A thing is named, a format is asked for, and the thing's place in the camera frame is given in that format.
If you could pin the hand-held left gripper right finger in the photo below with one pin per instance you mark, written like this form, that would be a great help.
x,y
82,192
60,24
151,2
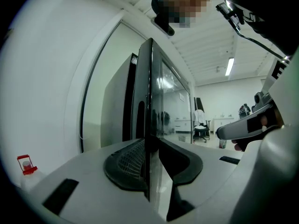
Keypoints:
x,y
210,183

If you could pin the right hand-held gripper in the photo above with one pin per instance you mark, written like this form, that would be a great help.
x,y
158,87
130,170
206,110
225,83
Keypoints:
x,y
287,97

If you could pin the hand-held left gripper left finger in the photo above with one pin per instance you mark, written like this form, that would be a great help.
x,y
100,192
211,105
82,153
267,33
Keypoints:
x,y
93,190

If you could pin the black glass cabinet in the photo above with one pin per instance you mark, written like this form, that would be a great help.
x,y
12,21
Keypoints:
x,y
142,90

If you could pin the person's right hand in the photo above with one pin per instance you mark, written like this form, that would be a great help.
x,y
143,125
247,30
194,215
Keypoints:
x,y
237,146

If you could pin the white table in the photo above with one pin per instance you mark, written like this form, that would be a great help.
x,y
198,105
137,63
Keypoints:
x,y
223,123

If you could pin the black swivel office chair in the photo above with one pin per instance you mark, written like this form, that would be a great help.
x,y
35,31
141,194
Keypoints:
x,y
201,133

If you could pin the white cloth on chair seat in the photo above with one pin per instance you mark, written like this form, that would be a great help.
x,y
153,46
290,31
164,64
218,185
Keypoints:
x,y
200,127

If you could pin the white lab coat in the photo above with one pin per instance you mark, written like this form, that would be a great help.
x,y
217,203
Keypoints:
x,y
200,116

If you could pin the leaning dark and beige boards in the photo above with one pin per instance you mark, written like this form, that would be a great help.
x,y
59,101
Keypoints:
x,y
199,104

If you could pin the long ceiling tube light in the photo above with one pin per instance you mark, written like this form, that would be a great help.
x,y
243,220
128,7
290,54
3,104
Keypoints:
x,y
229,66

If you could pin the clear water jug red trim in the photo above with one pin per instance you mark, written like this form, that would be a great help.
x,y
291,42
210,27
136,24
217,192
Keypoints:
x,y
29,174

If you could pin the person's dark clothing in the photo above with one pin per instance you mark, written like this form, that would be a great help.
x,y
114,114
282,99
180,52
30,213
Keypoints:
x,y
268,3

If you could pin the person's masked head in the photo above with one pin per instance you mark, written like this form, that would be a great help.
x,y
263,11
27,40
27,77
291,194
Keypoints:
x,y
184,1

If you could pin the black head-worn camera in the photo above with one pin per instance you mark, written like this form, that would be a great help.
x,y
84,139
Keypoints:
x,y
163,24

